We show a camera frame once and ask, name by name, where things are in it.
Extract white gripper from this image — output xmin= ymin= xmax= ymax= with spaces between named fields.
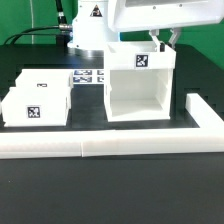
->
xmin=108 ymin=0 xmax=224 ymax=52

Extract white drawer cabinet box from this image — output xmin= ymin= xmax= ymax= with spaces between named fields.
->
xmin=104 ymin=41 xmax=176 ymax=122

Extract white front drawer tray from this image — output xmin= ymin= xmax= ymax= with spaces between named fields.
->
xmin=2 ymin=87 xmax=71 ymax=127

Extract white drawer tray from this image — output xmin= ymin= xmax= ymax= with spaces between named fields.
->
xmin=15 ymin=69 xmax=73 ymax=88
xmin=2 ymin=87 xmax=71 ymax=127

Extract white rear drawer tray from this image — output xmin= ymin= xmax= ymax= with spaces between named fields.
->
xmin=15 ymin=69 xmax=73 ymax=88

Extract white marker tag sheet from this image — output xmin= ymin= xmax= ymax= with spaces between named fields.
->
xmin=73 ymin=69 xmax=104 ymax=84

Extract white L-shaped border fence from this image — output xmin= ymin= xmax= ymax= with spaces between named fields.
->
xmin=0 ymin=93 xmax=224 ymax=159

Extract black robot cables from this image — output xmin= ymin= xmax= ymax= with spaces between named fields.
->
xmin=3 ymin=0 xmax=74 ymax=46

